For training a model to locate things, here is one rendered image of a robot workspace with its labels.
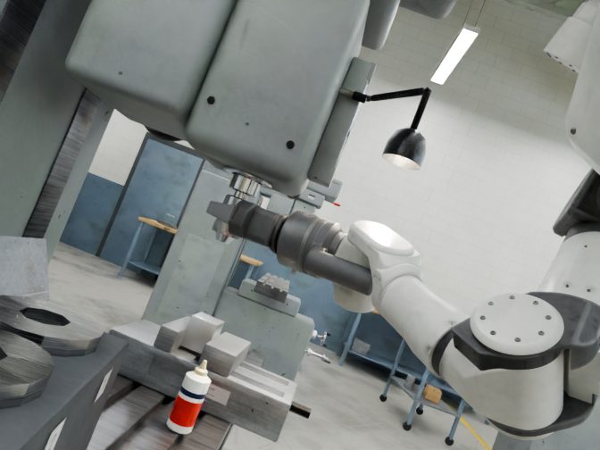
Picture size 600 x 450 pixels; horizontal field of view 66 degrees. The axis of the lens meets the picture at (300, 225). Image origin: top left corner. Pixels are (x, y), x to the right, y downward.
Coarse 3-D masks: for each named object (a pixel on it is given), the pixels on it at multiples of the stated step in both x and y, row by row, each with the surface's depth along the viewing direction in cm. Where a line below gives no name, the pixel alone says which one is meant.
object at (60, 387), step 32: (0, 320) 32; (32, 320) 34; (64, 320) 38; (0, 352) 28; (32, 352) 29; (64, 352) 33; (96, 352) 36; (0, 384) 24; (32, 384) 25; (64, 384) 29; (96, 384) 34; (0, 416) 23; (32, 416) 24; (64, 416) 28; (96, 416) 40; (0, 448) 21; (32, 448) 23; (64, 448) 31
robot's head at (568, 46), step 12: (588, 0) 57; (576, 12) 59; (588, 12) 56; (564, 24) 58; (576, 24) 56; (588, 24) 55; (564, 36) 57; (576, 36) 56; (588, 36) 55; (552, 48) 58; (564, 48) 57; (576, 48) 56; (564, 60) 57; (576, 60) 56
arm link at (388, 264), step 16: (352, 224) 65; (368, 224) 65; (352, 240) 63; (368, 240) 60; (384, 240) 60; (400, 240) 61; (368, 256) 60; (384, 256) 57; (400, 256) 58; (416, 256) 59; (384, 272) 57; (400, 272) 57; (416, 272) 58; (384, 288) 56
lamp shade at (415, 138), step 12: (396, 132) 81; (408, 132) 80; (420, 132) 82; (396, 144) 80; (408, 144) 79; (420, 144) 80; (384, 156) 85; (396, 156) 86; (408, 156) 79; (420, 156) 80; (408, 168) 85; (420, 168) 82
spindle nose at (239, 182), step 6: (234, 174) 74; (240, 174) 73; (234, 180) 73; (240, 180) 73; (246, 180) 73; (252, 180) 73; (234, 186) 73; (240, 186) 73; (246, 186) 73; (252, 186) 73; (258, 186) 74; (246, 192) 73; (252, 192) 74
